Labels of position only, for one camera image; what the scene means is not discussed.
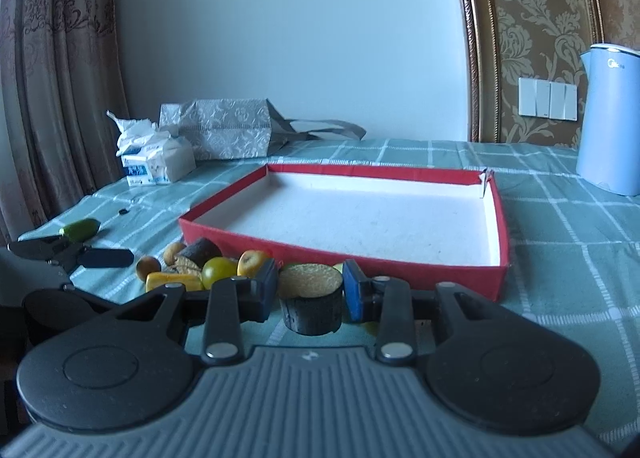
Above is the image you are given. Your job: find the green tomato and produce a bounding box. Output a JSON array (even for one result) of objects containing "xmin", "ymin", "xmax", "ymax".
[
  {"xmin": 334, "ymin": 263, "xmax": 378, "ymax": 337},
  {"xmin": 201, "ymin": 256, "xmax": 238, "ymax": 290}
]

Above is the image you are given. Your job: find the yellow peeled fruit piece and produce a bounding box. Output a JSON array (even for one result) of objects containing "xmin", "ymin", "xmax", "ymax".
[{"xmin": 236, "ymin": 250, "xmax": 270, "ymax": 278}]

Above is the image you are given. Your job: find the yellow jackfruit piece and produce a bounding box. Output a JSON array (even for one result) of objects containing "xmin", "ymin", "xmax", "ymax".
[{"xmin": 145, "ymin": 271, "xmax": 204, "ymax": 292}]

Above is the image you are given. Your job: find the brown longan with stem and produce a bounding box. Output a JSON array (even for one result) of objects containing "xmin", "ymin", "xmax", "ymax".
[{"xmin": 136, "ymin": 255, "xmax": 162, "ymax": 282}]

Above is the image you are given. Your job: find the dark sugarcane chunk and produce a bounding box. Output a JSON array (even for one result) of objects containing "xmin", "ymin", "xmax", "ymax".
[{"xmin": 174, "ymin": 238, "xmax": 222, "ymax": 275}]

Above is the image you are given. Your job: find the round-cut sugarcane chunk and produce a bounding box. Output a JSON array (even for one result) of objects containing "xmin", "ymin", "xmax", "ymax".
[{"xmin": 278, "ymin": 263, "xmax": 343, "ymax": 337}]

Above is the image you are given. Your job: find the dark green cucumber piece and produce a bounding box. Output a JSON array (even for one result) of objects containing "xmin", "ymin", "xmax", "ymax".
[{"xmin": 280, "ymin": 262, "xmax": 300, "ymax": 270}]

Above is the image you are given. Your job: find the green cucumber end piece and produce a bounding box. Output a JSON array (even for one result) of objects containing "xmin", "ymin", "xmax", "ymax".
[{"xmin": 58, "ymin": 217, "xmax": 101, "ymax": 243}]

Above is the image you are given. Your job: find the red shallow cardboard tray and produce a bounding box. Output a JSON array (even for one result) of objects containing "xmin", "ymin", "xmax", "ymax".
[{"xmin": 179, "ymin": 163, "xmax": 509, "ymax": 301}]

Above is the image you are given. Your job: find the tissue pack with cat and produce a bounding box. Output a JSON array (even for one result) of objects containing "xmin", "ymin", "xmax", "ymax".
[{"xmin": 105, "ymin": 110, "xmax": 196, "ymax": 187}]

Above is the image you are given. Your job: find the brown patterned curtain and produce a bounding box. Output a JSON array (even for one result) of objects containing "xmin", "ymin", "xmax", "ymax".
[{"xmin": 1, "ymin": 0, "xmax": 128, "ymax": 242}]

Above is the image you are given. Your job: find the grey patterned gift bag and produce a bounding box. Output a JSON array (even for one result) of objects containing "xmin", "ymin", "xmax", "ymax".
[{"xmin": 160, "ymin": 99, "xmax": 367, "ymax": 161}]

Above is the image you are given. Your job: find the checked teal tablecloth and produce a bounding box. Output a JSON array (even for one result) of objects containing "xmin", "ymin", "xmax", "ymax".
[{"xmin": 37, "ymin": 139, "xmax": 639, "ymax": 449}]

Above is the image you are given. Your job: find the light blue electric kettle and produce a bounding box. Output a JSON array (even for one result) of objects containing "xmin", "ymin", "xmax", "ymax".
[{"xmin": 576, "ymin": 43, "xmax": 640, "ymax": 197}]

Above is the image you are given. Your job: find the white wall switch panel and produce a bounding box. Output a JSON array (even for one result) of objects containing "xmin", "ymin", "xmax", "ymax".
[{"xmin": 518, "ymin": 77, "xmax": 578, "ymax": 122}]

